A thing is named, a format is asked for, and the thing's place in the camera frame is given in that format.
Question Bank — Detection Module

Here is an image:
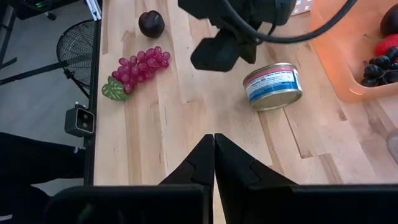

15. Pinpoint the black wire mesh fan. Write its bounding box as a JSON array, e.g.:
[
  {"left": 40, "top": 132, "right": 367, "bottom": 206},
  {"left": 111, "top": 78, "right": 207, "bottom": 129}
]
[{"left": 55, "top": 19, "right": 96, "bottom": 88}]

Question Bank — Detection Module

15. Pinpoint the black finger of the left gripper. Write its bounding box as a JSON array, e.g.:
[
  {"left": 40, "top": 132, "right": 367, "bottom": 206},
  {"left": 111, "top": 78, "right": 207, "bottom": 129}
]
[{"left": 190, "top": 29, "right": 258, "bottom": 73}]

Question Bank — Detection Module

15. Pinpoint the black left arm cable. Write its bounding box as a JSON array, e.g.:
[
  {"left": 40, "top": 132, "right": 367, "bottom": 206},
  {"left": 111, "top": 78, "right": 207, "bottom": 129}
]
[{"left": 222, "top": 0, "right": 358, "bottom": 44}]

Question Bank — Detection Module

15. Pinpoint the person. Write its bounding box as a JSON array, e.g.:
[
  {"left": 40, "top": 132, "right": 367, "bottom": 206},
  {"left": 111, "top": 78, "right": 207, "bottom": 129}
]
[{"left": 0, "top": 132, "right": 86, "bottom": 224}]

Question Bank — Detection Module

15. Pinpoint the black grape bunch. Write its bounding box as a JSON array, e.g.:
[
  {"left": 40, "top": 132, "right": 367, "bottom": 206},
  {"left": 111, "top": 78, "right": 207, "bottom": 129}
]
[{"left": 360, "top": 45, "right": 398, "bottom": 88}]

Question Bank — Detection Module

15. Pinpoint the small red strawberry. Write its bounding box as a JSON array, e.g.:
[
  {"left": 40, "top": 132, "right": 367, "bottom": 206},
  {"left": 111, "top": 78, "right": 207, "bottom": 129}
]
[{"left": 374, "top": 33, "right": 398, "bottom": 57}]

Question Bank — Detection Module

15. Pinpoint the black camera box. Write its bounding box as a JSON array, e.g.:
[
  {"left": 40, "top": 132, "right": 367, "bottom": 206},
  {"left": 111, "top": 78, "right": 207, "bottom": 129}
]
[{"left": 64, "top": 103, "right": 96, "bottom": 138}]

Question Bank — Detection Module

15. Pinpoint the orange translucent plastic bin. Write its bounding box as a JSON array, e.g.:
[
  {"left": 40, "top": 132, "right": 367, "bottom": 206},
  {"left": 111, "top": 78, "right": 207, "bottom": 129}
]
[{"left": 309, "top": 0, "right": 398, "bottom": 103}]

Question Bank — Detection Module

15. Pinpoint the can with white red label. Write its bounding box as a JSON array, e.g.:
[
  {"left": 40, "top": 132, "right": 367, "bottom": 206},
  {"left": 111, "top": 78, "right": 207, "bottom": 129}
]
[{"left": 242, "top": 62, "right": 303, "bottom": 112}]

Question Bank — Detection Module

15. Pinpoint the purple grape bunch with leaf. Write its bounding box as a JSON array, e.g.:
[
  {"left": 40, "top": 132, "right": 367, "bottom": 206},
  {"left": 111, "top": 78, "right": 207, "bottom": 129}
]
[{"left": 101, "top": 45, "right": 171, "bottom": 102}]

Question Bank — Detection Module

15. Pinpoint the dark plum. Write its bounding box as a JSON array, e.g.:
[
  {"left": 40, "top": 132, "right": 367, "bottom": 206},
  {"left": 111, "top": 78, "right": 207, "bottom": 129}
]
[
  {"left": 379, "top": 3, "right": 398, "bottom": 37},
  {"left": 138, "top": 9, "right": 165, "bottom": 39}
]

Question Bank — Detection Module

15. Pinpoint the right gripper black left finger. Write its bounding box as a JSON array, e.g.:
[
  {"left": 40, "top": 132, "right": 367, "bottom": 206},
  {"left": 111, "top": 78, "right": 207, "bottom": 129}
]
[{"left": 159, "top": 133, "right": 216, "bottom": 187}]

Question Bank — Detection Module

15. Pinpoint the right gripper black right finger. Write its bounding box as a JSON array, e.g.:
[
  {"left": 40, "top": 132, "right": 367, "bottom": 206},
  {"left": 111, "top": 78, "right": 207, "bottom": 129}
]
[{"left": 215, "top": 133, "right": 299, "bottom": 188}]

